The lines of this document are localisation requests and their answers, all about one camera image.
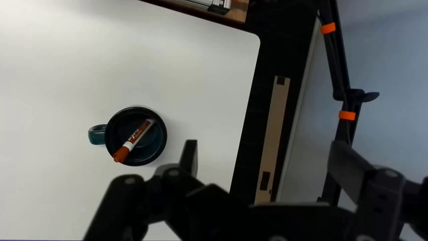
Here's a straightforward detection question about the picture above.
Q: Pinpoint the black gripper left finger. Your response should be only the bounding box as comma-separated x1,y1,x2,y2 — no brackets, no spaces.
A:
83,138,253,241

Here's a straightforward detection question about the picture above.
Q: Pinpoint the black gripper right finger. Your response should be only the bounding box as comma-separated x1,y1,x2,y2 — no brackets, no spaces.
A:
327,138,428,241

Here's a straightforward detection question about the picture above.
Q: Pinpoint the orange and white marker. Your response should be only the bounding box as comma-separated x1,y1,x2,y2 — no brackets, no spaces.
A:
112,118,156,164

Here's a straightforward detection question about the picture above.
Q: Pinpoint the dark teal enamel mug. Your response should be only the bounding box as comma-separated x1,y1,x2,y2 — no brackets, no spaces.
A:
87,106,168,168

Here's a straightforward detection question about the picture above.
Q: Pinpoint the light wooden strip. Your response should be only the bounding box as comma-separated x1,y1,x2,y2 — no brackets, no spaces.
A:
254,76,291,207

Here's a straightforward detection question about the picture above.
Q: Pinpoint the black stand with orange bands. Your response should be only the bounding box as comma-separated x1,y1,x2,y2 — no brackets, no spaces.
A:
317,0,381,207

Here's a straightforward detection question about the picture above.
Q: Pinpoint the black support frame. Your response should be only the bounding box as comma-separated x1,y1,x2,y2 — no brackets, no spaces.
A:
228,0,319,207

